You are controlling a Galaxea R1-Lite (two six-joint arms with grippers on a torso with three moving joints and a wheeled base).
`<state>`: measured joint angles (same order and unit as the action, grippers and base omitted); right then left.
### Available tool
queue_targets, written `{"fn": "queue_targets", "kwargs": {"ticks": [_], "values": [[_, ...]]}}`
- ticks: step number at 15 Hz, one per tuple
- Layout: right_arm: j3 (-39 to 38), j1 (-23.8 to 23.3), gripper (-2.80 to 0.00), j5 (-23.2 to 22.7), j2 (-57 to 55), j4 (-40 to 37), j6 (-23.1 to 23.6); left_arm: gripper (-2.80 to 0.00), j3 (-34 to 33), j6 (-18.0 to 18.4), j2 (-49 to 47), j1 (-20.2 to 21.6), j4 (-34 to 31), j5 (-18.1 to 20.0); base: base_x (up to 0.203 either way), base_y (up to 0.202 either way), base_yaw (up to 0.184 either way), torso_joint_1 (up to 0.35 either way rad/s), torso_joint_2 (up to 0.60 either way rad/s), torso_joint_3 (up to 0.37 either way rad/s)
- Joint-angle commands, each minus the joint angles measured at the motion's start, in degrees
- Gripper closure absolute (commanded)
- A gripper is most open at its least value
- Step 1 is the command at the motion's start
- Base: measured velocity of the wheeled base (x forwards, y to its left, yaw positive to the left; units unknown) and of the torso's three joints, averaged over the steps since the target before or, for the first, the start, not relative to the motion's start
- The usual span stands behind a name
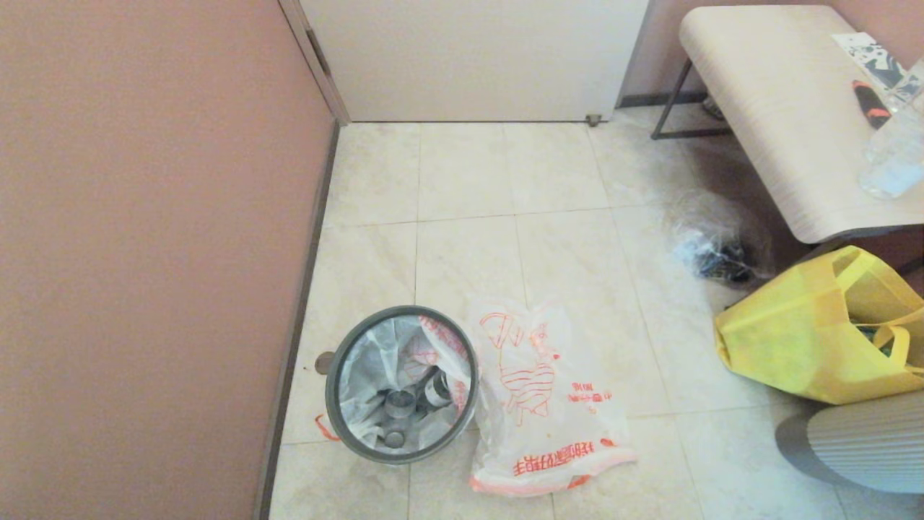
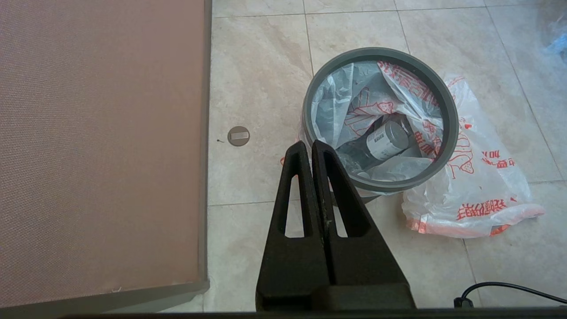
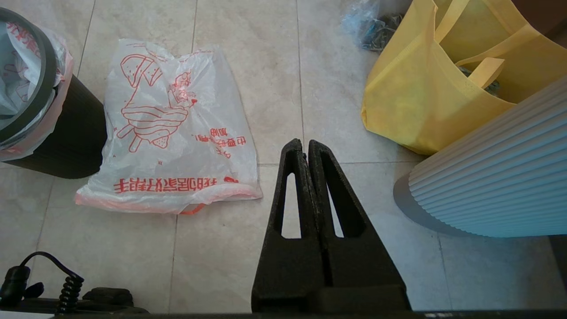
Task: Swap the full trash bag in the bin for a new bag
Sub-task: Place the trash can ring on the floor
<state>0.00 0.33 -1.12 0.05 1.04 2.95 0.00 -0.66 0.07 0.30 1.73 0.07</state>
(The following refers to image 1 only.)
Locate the small grey striped object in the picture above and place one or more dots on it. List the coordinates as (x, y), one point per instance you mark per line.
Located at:
(713, 108)

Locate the yellow fabric tote bag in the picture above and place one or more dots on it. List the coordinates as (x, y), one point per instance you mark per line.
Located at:
(779, 339)

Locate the black and white printed leaflet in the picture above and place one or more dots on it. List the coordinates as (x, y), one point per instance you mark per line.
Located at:
(870, 54)

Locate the white plastic bag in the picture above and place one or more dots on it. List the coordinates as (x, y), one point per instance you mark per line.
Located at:
(361, 361)

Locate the clear bag with dark items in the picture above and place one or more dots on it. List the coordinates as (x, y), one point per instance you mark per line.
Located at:
(711, 245)

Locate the clear plastic bottle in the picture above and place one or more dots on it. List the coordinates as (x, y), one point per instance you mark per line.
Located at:
(895, 159)

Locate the short dark grey baseboard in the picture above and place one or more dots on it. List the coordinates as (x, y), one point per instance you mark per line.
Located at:
(650, 100)

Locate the flat orange print plastic bag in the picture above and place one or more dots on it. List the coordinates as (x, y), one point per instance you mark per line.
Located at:
(548, 433)

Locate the round metal floor drain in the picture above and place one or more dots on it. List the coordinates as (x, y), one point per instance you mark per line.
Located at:
(322, 362)

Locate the white ribbed cylinder object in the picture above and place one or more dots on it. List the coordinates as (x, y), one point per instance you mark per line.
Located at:
(866, 448)

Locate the black and orange tool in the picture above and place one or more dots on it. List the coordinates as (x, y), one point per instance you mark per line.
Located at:
(870, 105)

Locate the long dark grey baseboard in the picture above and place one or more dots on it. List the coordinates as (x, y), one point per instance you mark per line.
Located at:
(302, 318)

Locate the dark bottle with white label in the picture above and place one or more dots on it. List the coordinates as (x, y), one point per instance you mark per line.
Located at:
(437, 390)

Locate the white door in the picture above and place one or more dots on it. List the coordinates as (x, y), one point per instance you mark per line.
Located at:
(469, 58)

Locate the beige wood grain table top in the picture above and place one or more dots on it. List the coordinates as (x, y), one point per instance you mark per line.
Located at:
(779, 108)

